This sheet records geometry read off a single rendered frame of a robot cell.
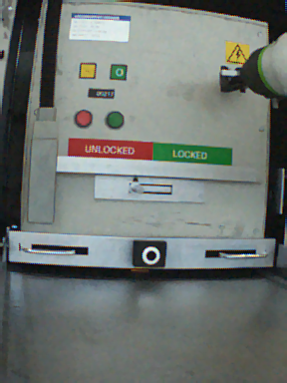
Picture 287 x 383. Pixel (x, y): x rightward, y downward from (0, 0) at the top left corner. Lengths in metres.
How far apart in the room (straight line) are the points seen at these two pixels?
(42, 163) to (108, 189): 0.18
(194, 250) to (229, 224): 0.09
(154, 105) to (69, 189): 0.22
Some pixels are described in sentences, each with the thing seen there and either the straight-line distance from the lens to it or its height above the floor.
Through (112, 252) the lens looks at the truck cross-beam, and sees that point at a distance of 1.14.
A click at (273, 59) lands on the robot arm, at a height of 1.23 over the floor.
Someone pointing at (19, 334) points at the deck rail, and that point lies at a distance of 0.71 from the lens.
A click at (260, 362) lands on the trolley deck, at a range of 0.67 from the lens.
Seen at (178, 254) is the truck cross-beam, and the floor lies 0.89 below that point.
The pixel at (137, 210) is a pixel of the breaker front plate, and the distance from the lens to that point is 1.15.
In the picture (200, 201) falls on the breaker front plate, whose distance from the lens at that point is 1.17.
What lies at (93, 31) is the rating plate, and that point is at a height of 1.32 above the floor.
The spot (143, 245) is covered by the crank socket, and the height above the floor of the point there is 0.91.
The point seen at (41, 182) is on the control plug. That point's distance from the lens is 1.01.
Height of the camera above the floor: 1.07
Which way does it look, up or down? 3 degrees down
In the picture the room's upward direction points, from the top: 3 degrees clockwise
